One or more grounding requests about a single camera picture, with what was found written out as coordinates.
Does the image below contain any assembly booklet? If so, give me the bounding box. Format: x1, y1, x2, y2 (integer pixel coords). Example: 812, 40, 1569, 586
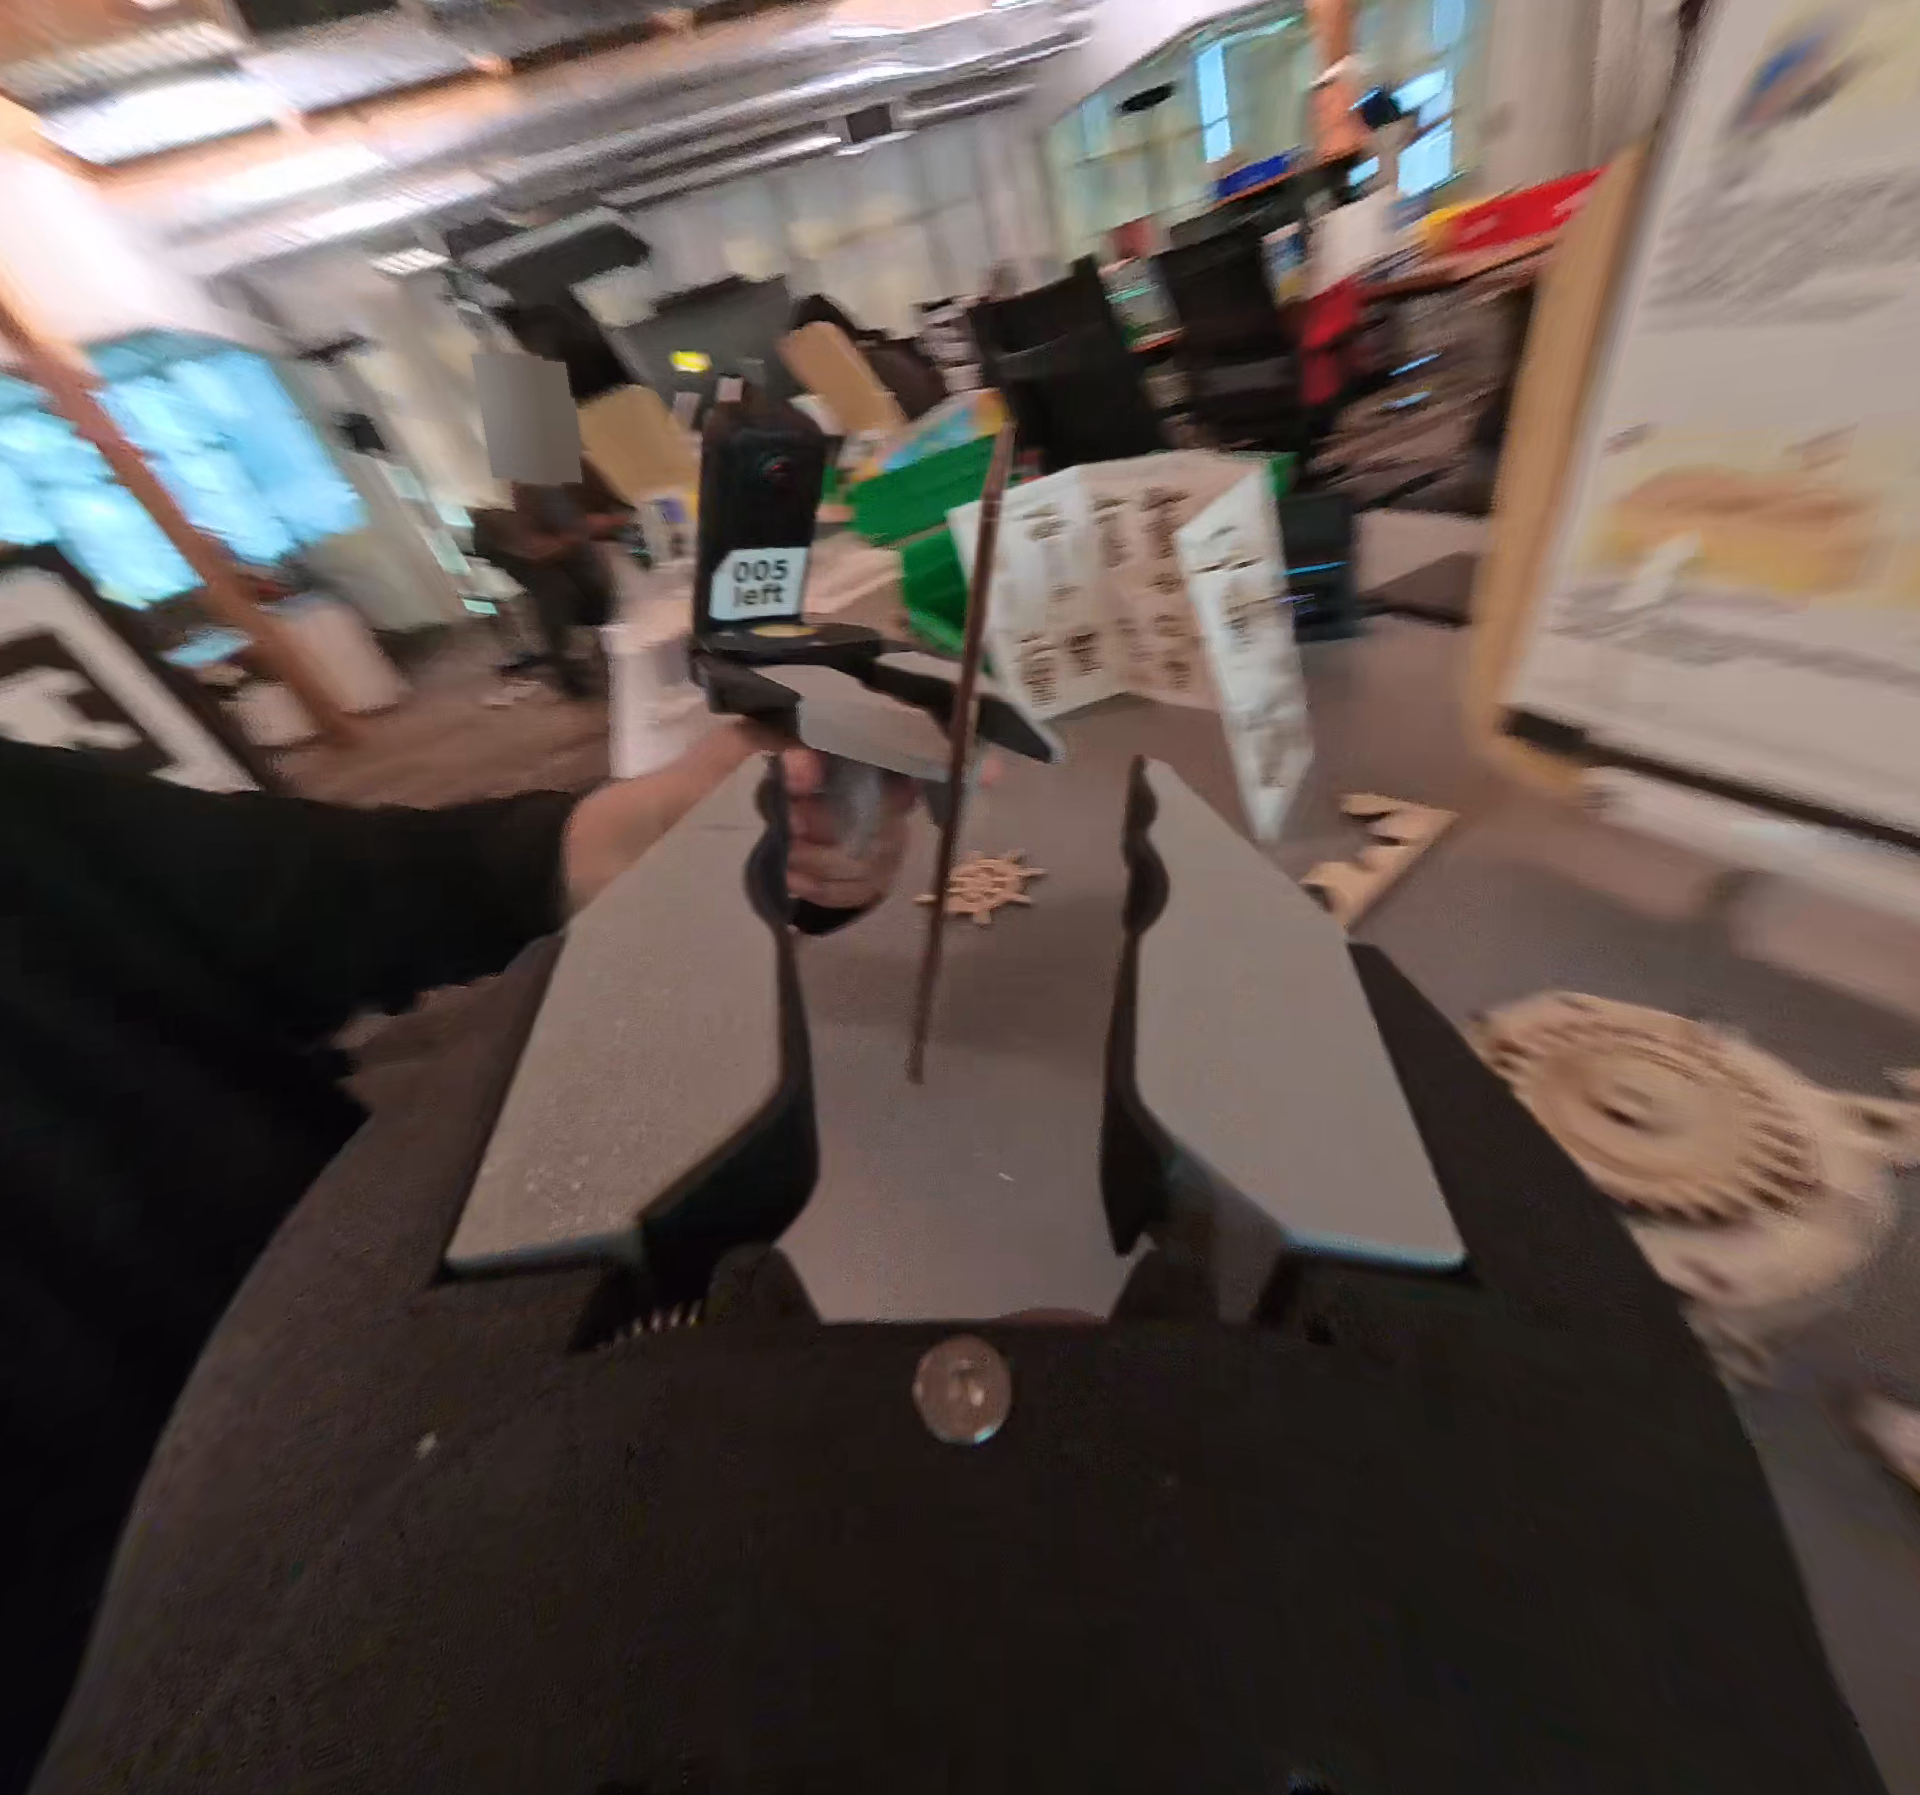
943, 450, 1317, 847

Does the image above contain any wooden gear model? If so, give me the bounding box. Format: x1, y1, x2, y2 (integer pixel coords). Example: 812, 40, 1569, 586
1465, 989, 1920, 1391

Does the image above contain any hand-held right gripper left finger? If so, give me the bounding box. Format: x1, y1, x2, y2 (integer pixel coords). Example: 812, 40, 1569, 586
443, 751, 824, 1279

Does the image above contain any person's left hand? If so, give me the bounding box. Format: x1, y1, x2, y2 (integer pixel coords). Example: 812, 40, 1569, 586
561, 721, 917, 919

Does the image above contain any wooden support post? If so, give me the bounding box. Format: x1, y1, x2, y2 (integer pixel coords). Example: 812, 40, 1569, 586
0, 272, 353, 749

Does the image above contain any framed marker sign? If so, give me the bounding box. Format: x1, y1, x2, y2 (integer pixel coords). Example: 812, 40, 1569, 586
0, 548, 264, 795

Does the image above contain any black battery charger case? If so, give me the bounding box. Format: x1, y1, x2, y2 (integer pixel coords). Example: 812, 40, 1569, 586
1277, 488, 1364, 646

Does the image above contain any person's left forearm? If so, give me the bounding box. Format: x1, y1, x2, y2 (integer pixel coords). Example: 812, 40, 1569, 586
0, 737, 584, 1091

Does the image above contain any green plastic bin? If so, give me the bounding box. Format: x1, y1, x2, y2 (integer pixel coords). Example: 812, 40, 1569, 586
844, 438, 1003, 659

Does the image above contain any wooden sheet with cutouts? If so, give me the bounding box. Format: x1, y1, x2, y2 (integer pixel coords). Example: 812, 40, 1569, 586
903, 422, 1026, 1087

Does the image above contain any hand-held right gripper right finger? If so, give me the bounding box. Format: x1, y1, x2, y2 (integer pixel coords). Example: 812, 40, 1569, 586
1097, 755, 1469, 1275

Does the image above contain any black office chair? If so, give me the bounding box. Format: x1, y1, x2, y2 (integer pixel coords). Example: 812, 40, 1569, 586
1157, 224, 1310, 458
966, 254, 1160, 472

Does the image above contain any curved wooden frame offcut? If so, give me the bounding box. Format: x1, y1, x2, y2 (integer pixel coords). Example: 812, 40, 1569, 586
1297, 789, 1460, 929

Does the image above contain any printed instruction sheet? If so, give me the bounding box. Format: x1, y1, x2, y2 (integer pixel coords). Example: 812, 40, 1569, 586
1506, 0, 1920, 837

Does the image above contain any wooden ship wheel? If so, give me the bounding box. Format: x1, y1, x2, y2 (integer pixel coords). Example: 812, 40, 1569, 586
912, 847, 1049, 929

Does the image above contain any brown cardboard stand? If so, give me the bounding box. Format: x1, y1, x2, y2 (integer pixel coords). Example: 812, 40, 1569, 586
776, 322, 906, 436

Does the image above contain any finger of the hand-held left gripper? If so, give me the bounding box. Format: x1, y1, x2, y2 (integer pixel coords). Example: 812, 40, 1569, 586
873, 652, 1068, 765
780, 661, 966, 787

